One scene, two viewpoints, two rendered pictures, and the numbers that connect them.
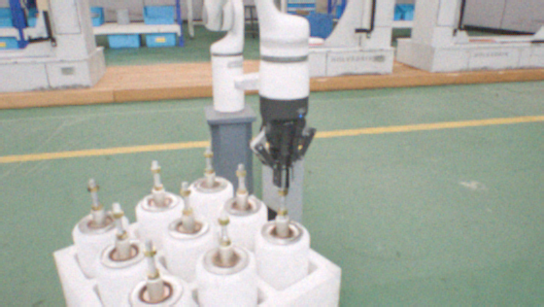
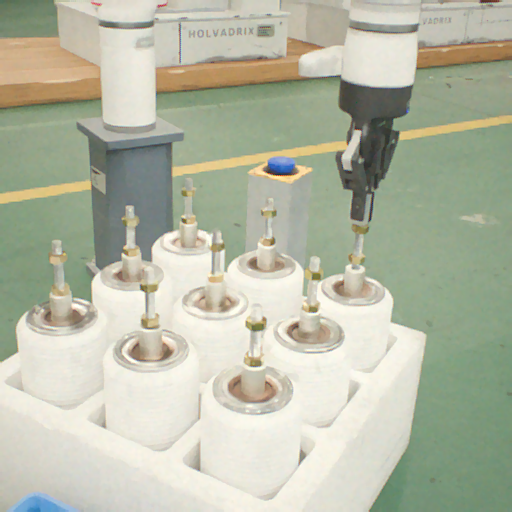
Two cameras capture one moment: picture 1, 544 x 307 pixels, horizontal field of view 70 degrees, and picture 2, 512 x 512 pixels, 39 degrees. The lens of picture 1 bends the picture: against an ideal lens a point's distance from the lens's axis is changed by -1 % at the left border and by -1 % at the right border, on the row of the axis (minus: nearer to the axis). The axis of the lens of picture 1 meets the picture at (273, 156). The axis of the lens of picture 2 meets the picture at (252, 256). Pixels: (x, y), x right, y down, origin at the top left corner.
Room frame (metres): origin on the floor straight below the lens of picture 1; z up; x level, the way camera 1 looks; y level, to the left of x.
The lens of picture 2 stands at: (-0.09, 0.37, 0.65)
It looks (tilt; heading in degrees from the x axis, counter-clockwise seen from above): 25 degrees down; 339
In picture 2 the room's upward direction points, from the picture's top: 3 degrees clockwise
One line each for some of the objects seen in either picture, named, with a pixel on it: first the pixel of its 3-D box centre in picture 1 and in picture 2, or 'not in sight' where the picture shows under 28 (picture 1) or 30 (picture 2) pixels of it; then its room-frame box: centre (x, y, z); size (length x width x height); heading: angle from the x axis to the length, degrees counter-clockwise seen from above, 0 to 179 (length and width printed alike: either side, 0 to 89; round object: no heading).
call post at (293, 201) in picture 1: (282, 205); (274, 268); (0.84, -0.02, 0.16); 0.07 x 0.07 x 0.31; 40
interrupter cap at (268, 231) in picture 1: (282, 231); (352, 290); (0.58, -0.02, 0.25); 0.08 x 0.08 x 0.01
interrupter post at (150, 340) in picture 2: (122, 247); (150, 339); (0.52, 0.24, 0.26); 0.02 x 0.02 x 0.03
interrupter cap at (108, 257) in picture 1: (124, 253); (150, 350); (0.52, 0.24, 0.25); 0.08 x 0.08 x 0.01
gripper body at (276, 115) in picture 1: (284, 119); (372, 117); (0.58, -0.02, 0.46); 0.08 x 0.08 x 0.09
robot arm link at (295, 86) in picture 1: (276, 71); (363, 46); (0.60, 0.00, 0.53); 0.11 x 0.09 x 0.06; 40
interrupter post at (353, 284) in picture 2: (282, 225); (354, 280); (0.58, -0.02, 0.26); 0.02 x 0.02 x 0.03
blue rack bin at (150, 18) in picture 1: (159, 15); not in sight; (5.33, 1.47, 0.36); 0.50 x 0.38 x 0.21; 13
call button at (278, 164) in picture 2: not in sight; (281, 166); (0.84, -0.02, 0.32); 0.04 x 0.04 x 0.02
